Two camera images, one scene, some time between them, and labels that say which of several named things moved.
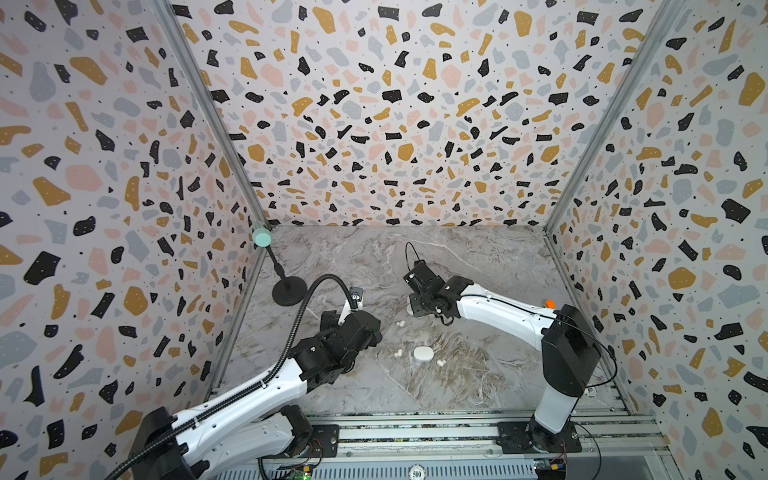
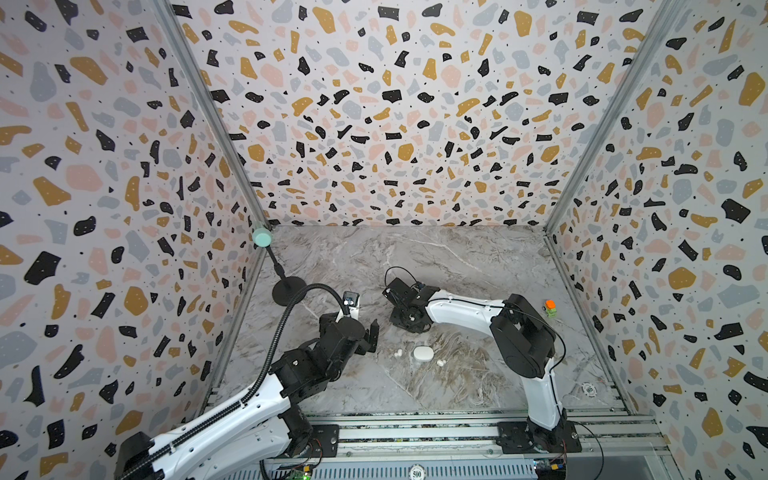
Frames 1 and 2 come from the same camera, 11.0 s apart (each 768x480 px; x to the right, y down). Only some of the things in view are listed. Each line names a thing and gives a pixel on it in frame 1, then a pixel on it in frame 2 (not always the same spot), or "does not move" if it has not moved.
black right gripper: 424,288 → 398,294
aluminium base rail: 608,434 does not move
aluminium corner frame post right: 662,25 does not move
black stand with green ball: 288,291 does not move
